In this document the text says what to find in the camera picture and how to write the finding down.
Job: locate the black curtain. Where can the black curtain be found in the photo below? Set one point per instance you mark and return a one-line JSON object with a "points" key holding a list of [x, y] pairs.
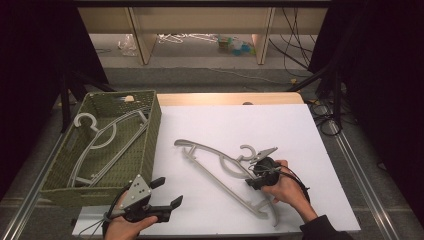
{"points": [[383, 66], [36, 66]]}

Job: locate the person's left hand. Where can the person's left hand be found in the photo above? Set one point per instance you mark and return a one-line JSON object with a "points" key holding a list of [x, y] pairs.
{"points": [[125, 230]]}

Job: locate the white table sheet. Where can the white table sheet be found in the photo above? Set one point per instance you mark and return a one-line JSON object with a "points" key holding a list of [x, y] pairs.
{"points": [[233, 123]]}

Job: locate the grey plastic clothes hanger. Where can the grey plastic clothes hanger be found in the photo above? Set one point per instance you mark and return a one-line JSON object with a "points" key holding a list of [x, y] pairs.
{"points": [[81, 116], [200, 148]]}

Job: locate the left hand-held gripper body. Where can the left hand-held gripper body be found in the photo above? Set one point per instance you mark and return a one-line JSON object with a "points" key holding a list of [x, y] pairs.
{"points": [[140, 193]]}

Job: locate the black metal stand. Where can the black metal stand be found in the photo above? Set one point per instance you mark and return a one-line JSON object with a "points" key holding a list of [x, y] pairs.
{"points": [[330, 86], [71, 96]]}

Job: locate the colourful toys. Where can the colourful toys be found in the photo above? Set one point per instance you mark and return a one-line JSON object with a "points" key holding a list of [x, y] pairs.
{"points": [[235, 45]]}

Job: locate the clear plastic bag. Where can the clear plastic bag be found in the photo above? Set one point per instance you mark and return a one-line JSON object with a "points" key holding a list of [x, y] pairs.
{"points": [[127, 45]]}

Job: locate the aluminium rail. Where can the aluminium rail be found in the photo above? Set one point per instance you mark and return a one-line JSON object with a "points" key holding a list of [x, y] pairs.
{"points": [[363, 180], [30, 196]]}

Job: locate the beige cabinet with power socket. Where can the beige cabinet with power socket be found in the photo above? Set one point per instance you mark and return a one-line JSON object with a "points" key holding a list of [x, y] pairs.
{"points": [[200, 20]]}

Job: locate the green woven basket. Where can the green woven basket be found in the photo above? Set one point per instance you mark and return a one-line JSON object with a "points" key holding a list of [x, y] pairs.
{"points": [[150, 146]]}

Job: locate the person's right hand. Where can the person's right hand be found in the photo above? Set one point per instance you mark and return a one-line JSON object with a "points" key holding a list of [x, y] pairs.
{"points": [[288, 193]]}

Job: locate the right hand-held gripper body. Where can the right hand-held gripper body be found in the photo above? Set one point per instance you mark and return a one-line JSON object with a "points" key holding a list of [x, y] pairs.
{"points": [[266, 170]]}

